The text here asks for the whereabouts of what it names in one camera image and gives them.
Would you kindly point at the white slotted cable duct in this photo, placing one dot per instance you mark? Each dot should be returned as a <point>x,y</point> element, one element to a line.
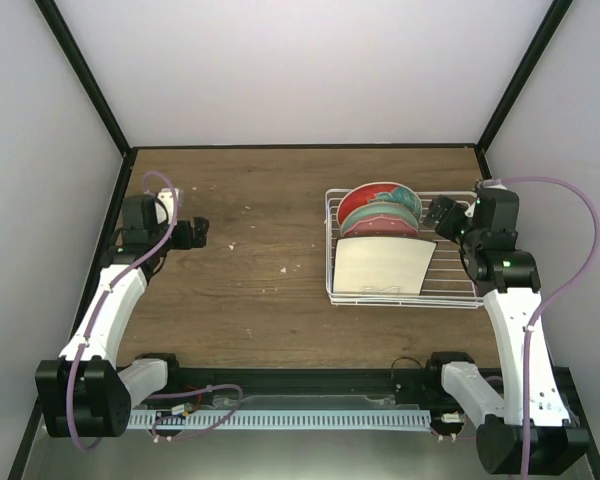
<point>383,420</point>

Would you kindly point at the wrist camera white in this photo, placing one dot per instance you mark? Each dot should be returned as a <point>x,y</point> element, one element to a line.
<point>493,184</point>
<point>170,198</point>

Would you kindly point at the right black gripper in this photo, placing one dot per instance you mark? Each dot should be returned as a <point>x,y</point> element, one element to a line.
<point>436,209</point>

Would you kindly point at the black enclosure frame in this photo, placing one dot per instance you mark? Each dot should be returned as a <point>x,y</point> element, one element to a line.
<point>65,39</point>

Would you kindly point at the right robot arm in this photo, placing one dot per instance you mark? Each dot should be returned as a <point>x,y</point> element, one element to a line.
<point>524,428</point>

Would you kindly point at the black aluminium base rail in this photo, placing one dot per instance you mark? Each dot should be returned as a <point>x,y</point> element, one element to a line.
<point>410,385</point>

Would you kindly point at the red teal flower plate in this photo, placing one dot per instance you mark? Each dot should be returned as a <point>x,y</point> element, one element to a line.
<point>388,192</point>

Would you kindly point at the pink dotted scalloped plate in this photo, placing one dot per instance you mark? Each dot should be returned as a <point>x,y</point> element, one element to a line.
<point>381,226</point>

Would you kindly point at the white wire dish rack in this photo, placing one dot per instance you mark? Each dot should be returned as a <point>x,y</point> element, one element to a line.
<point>445,285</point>

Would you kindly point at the beige square plate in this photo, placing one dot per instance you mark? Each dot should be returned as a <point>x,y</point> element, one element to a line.
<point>381,265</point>

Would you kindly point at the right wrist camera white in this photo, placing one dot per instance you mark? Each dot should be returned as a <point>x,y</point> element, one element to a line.
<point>493,184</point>

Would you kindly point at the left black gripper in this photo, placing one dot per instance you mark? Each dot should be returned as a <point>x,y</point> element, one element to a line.
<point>200,233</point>

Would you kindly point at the mint green flower plate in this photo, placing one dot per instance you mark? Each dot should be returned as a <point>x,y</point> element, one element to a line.
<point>375,209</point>

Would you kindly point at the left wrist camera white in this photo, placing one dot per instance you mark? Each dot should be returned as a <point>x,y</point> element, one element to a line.
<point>170,198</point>

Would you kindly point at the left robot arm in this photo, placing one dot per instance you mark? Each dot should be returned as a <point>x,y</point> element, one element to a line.
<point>82,392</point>

